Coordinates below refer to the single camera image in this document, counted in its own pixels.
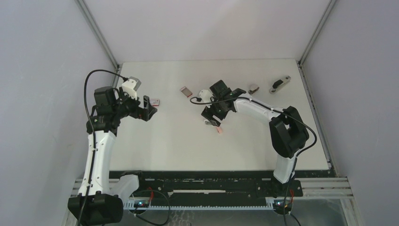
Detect open red staple box tray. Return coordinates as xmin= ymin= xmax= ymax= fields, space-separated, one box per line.
xmin=180 ymin=86 xmax=192 ymax=98

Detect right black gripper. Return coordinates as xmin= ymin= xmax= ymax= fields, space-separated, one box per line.
xmin=202 ymin=95 xmax=229 ymax=127

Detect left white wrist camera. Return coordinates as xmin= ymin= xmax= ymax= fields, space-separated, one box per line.
xmin=121 ymin=77 xmax=142 ymax=100

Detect black silver stapler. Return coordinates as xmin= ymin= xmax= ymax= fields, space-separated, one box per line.
xmin=269 ymin=76 xmax=291 ymax=94

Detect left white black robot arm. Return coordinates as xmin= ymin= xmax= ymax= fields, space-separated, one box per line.
xmin=67 ymin=86 xmax=157 ymax=226

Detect red staple box sleeve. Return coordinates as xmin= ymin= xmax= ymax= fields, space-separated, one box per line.
xmin=150 ymin=99 xmax=160 ymax=106

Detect white slotted cable duct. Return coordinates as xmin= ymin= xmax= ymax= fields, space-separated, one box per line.
xmin=123 ymin=199 xmax=275 ymax=210

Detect left controller board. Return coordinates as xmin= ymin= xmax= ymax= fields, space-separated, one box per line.
xmin=133 ymin=201 xmax=151 ymax=209

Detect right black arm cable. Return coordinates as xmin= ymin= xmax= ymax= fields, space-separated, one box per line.
xmin=190 ymin=96 xmax=318 ymax=226

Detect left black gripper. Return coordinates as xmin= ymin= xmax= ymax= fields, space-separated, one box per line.
xmin=112 ymin=88 xmax=156 ymax=121

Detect aluminium frame rails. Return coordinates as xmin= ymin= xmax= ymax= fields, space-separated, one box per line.
xmin=70 ymin=177 xmax=354 ymax=200

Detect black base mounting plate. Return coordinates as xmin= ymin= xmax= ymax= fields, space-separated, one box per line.
xmin=110 ymin=170 xmax=336 ymax=207

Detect controller board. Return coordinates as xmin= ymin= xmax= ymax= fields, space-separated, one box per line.
xmin=133 ymin=201 xmax=151 ymax=209
xmin=273 ymin=201 xmax=291 ymax=209

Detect right controller board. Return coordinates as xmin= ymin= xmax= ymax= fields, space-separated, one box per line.
xmin=273 ymin=201 xmax=291 ymax=209

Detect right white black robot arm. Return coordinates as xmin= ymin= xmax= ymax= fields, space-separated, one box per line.
xmin=196 ymin=80 xmax=309 ymax=196

